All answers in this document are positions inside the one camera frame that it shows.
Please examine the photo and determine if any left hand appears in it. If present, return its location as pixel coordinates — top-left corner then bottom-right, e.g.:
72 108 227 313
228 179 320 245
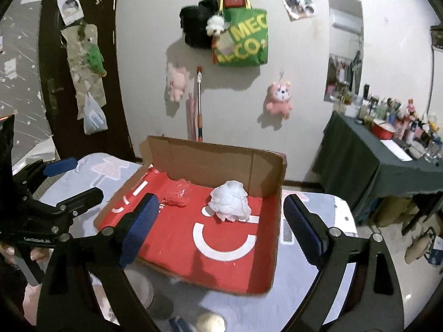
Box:
1 243 50 277

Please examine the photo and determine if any plastic bag on door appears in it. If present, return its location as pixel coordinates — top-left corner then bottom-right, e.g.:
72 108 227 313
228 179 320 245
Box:
83 92 108 136

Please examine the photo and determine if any green dinosaur plush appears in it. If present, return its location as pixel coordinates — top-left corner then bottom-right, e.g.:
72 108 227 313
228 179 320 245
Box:
86 44 107 77

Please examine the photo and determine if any fluffy white table cover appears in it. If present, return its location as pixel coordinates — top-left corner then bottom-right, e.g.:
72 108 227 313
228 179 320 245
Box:
37 151 359 332

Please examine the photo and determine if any green cloth side table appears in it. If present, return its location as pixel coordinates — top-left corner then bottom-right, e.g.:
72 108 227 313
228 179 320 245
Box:
311 112 442 222

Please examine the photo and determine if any red cardboard box tray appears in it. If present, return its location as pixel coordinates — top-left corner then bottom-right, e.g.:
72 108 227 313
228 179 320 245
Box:
94 136 287 295

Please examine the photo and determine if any white mesh bath pouf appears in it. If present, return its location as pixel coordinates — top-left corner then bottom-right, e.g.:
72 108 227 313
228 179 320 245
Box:
208 181 251 222

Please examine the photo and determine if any red bowl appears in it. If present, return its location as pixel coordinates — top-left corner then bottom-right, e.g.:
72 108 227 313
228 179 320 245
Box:
371 118 396 140

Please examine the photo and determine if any dark wooden door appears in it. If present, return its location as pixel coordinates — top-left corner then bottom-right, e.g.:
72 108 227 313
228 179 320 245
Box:
38 0 135 162

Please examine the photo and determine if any small white plush charm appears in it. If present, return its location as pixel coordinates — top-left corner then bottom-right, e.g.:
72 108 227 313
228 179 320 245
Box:
206 15 228 37

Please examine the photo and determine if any green tote bag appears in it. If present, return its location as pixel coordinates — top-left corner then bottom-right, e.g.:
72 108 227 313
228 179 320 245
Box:
210 0 269 67

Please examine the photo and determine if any pale pink wall plush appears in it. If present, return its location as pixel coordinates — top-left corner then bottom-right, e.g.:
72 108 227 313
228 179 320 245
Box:
167 62 189 103

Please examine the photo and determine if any black bag on wall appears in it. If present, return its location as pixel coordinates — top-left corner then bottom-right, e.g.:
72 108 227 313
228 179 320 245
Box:
179 0 219 50

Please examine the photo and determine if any pink fox wall plush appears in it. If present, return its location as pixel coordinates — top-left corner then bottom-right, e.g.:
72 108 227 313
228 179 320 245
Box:
265 82 292 120

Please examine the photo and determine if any wall mirror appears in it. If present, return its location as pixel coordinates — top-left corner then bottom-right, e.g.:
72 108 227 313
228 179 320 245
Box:
324 0 364 102

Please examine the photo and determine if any wall photo poster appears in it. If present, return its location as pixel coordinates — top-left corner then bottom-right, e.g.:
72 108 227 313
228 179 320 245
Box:
282 0 315 20

